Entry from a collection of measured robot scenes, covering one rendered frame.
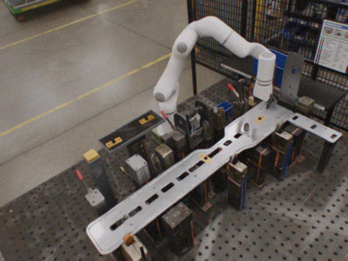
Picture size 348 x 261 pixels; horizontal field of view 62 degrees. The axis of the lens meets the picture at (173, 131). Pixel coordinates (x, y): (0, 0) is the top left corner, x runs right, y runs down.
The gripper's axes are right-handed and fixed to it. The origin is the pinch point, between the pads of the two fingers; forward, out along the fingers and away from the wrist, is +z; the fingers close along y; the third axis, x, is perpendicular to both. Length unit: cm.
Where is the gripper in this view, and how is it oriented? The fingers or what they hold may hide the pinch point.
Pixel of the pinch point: (261, 103)
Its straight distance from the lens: 181.2
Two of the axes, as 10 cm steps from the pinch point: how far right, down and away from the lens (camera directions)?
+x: 7.6, -4.9, 4.2
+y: 6.4, 4.6, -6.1
